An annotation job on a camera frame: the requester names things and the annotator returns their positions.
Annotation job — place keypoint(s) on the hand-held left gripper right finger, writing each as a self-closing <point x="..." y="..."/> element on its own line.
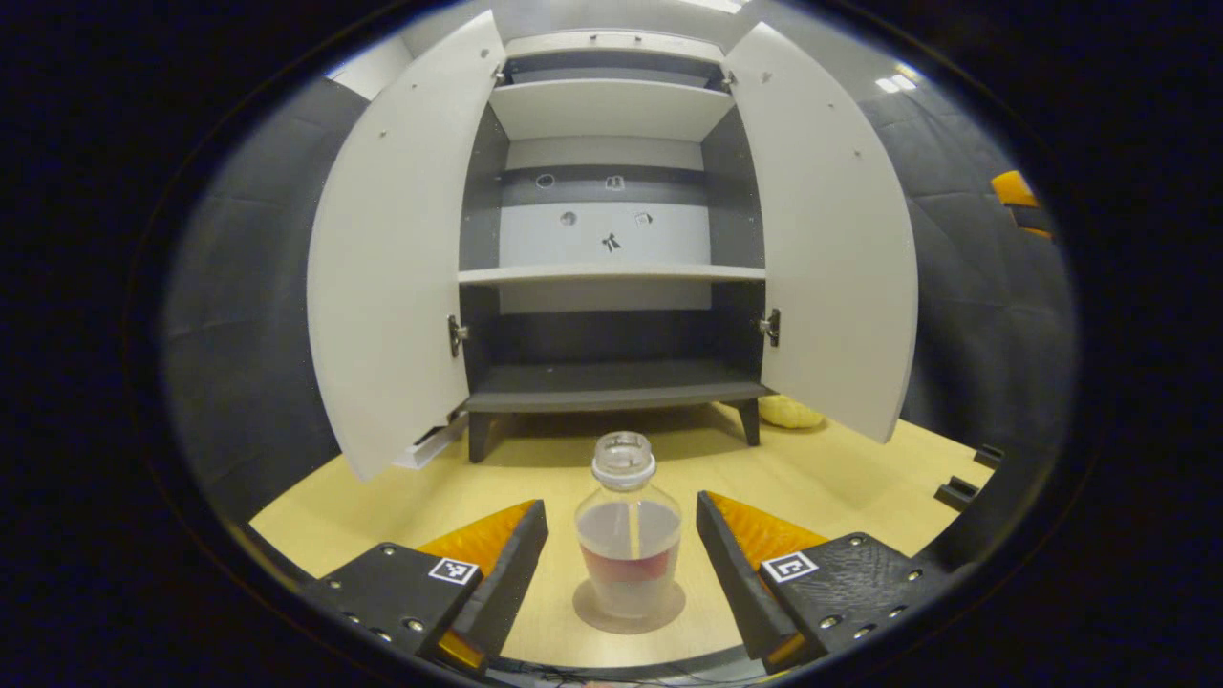
<point x="736" y="583"/>

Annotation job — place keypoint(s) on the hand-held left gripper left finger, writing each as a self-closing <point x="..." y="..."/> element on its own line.
<point x="506" y="592"/>

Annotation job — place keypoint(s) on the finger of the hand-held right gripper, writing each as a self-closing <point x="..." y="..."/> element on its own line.
<point x="1015" y="191"/>

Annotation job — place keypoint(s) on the clear plastic bottle pink label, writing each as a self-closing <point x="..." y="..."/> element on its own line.
<point x="629" y="545"/>

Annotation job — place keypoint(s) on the white cabinet door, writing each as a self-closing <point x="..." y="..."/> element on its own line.
<point x="831" y="248"/>
<point x="392" y="268"/>

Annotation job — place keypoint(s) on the small ceiling light panel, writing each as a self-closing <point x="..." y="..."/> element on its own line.
<point x="896" y="83"/>

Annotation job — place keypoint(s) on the white book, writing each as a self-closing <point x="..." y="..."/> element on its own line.
<point x="430" y="447"/>

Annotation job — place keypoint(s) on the yellow bumpy object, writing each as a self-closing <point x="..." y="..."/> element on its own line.
<point x="791" y="413"/>

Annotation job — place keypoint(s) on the black table clamp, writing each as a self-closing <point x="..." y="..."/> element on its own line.
<point x="955" y="493"/>
<point x="989" y="456"/>

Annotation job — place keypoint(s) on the long ceiling light panel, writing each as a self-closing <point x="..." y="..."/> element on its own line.
<point x="712" y="5"/>

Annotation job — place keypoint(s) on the black backdrop cloth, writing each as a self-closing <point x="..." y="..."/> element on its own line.
<point x="248" y="334"/>

